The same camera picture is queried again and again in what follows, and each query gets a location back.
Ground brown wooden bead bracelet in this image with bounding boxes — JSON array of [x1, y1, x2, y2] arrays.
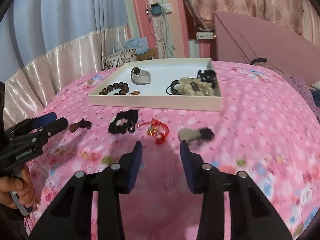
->
[[98, 81, 130, 96]]

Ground black beaded scrunchie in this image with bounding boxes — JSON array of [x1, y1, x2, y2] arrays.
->
[[108, 109, 139, 134]]

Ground white strap wrist watch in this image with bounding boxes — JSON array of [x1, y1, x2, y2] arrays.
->
[[130, 67, 151, 85]]

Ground red knotted cord charm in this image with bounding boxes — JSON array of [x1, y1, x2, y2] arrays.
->
[[137, 118, 170, 145]]

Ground black cord bracelet bundle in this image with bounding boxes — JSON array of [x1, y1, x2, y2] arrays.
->
[[166, 79, 185, 96]]

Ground cream fabric scrunchie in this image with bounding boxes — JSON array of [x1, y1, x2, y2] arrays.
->
[[171, 77, 215, 96]]

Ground black plastic hair claw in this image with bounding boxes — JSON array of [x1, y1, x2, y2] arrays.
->
[[197, 69, 217, 89]]

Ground wooden gourd red tassel charm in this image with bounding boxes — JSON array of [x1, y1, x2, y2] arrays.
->
[[130, 90, 140, 95]]

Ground person's left hand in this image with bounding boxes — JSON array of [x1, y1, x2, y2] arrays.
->
[[0, 164, 35, 209]]

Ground patterned paper gift bag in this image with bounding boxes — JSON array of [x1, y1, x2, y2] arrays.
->
[[103, 49, 137, 70]]

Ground pink floral bed sheet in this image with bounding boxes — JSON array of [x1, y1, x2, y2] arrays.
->
[[24, 62, 319, 239]]

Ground blue and cream curtain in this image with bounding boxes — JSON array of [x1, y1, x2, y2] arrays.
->
[[1, 0, 127, 128]]

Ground white shallow cardboard tray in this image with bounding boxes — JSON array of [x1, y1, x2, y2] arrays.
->
[[88, 58, 223, 112]]

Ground brown cardboard storage box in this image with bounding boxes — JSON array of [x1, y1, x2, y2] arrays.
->
[[137, 48, 157, 61]]

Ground light blue gift bag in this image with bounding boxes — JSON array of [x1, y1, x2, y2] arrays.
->
[[126, 37, 150, 55]]

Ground purple dotted blanket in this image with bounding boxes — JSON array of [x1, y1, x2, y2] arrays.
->
[[255, 62, 319, 121]]

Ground white power strip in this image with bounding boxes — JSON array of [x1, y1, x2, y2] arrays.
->
[[196, 31, 216, 40]]

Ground pink padded headboard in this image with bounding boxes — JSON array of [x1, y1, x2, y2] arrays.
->
[[214, 11, 319, 85]]

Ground pink patterned curtain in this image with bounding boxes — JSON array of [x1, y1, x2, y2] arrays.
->
[[183, 0, 303, 34]]

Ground white hanging charger cables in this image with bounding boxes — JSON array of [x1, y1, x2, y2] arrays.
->
[[146, 2, 176, 59]]

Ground black bag strap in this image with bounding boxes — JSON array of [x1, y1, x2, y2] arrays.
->
[[249, 57, 268, 66]]

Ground teal charger on wall socket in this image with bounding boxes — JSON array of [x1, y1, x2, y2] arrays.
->
[[150, 3, 162, 17]]

